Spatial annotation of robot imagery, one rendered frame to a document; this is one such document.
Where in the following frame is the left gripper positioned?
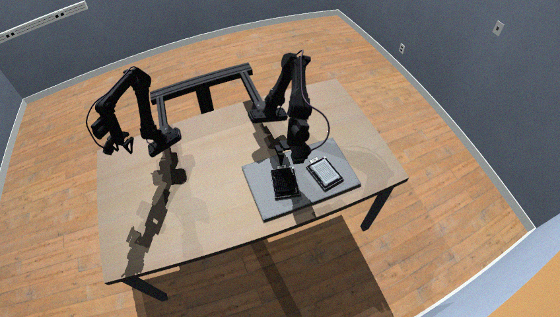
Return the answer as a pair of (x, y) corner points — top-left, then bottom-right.
(275, 131), (311, 166)

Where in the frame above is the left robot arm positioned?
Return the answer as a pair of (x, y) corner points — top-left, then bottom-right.
(250, 52), (312, 143)

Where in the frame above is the white multi-well plate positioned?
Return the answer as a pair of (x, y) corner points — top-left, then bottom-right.
(311, 159), (339, 185)

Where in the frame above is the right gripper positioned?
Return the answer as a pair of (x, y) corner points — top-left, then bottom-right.
(103, 125), (134, 154)

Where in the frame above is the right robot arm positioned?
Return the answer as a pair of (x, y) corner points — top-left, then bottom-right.
(91, 67), (179, 155)

